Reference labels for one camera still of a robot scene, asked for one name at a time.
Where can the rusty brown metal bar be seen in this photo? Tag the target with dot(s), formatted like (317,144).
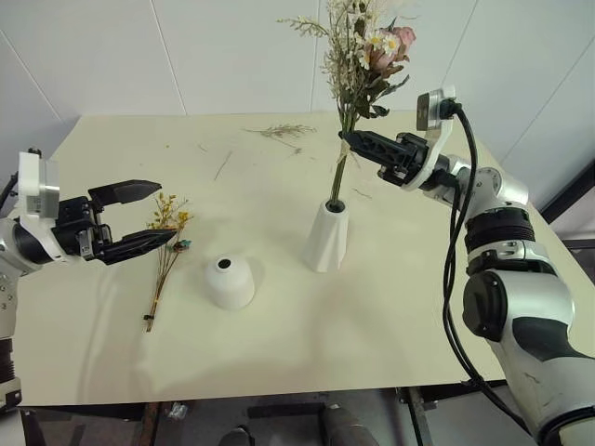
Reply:
(151,425)

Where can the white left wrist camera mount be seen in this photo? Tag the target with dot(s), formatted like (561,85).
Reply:
(33,186)

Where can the large pink rose daisy bouquet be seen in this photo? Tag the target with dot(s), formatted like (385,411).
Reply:
(355,69)

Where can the small bag of screws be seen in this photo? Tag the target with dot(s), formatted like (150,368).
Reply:
(178,411)

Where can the short dried twig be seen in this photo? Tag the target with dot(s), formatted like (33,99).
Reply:
(361,193)

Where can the short round white vase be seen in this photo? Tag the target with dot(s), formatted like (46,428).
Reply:
(230,281)

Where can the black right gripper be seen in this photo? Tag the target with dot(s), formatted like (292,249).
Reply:
(409,155)

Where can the thin dried twig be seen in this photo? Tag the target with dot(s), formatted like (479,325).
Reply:
(223,166)

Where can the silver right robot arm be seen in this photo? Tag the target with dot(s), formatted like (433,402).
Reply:
(525,297)

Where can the tall faceted white vase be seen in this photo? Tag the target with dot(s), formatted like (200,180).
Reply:
(327,237)

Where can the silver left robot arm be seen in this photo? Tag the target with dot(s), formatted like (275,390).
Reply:
(10,279)

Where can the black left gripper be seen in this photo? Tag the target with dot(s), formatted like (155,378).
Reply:
(74,227)

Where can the black metal table frame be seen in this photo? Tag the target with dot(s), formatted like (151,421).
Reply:
(420,413)

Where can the fallen dried flower sprig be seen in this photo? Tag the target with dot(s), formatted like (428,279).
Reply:
(283,130)

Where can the dark rounded shape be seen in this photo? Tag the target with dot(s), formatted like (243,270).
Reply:
(237,436)
(348,427)

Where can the black framed panel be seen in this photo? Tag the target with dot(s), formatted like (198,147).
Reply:
(574,204)

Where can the small yellow dried flower bouquet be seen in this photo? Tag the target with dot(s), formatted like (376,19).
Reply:
(168,218)

